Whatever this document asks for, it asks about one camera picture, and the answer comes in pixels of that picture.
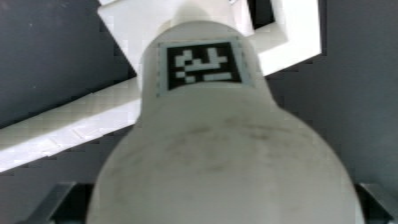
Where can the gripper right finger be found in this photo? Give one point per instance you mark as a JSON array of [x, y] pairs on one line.
[[379, 204]]

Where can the white right fence bar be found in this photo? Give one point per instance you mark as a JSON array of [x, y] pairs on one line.
[[70, 125]]

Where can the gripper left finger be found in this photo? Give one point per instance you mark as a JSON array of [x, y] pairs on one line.
[[64, 205]]

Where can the white lamp bulb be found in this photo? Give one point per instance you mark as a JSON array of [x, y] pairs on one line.
[[223, 163]]

